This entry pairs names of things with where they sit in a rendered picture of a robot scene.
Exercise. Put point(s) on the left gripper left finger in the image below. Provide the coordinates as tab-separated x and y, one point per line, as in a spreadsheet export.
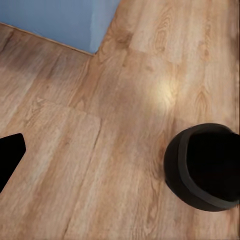
12	150

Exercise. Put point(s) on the cauldron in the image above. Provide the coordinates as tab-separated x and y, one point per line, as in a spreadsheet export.
198	170

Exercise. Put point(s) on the sofa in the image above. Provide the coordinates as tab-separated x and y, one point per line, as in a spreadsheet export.
80	25

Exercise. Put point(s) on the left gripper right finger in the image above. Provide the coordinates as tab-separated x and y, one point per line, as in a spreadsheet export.
232	149

